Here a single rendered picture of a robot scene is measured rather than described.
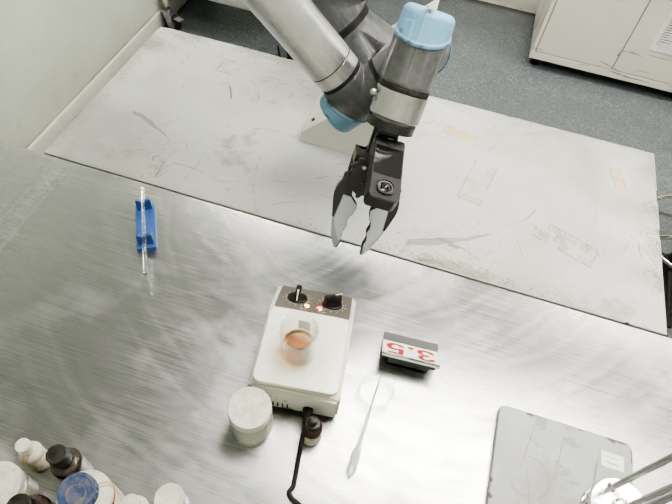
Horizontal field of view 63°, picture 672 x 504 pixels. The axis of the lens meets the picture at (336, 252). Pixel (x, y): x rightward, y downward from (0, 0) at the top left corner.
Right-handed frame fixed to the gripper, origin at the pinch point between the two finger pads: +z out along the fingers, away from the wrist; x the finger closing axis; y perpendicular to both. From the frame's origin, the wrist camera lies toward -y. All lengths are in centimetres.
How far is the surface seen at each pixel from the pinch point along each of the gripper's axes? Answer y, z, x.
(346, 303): -2.1, 9.1, -2.2
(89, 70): 172, 30, 110
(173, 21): 223, 6, 91
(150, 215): 13.7, 11.4, 34.2
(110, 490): -32.1, 24.9, 22.0
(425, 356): -7.6, 11.3, -15.9
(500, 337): -1.1, 8.1, -28.8
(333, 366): -15.9, 11.4, -1.1
